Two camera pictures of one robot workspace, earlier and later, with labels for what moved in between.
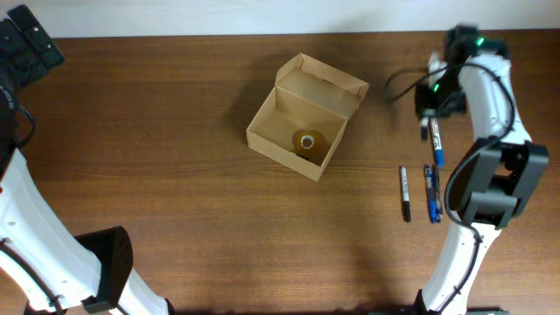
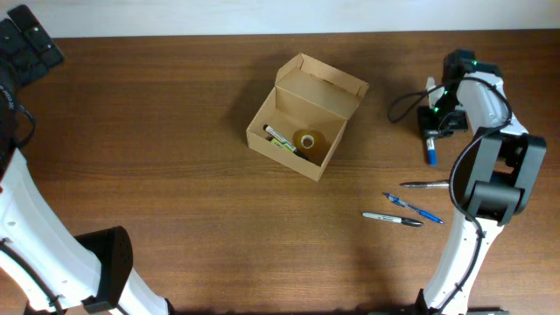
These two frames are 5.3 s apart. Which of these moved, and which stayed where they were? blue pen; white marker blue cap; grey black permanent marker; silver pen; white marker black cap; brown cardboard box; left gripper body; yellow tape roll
Moved: grey black permanent marker; blue pen; white marker blue cap; white marker black cap; silver pen
Stayed: brown cardboard box; left gripper body; yellow tape roll
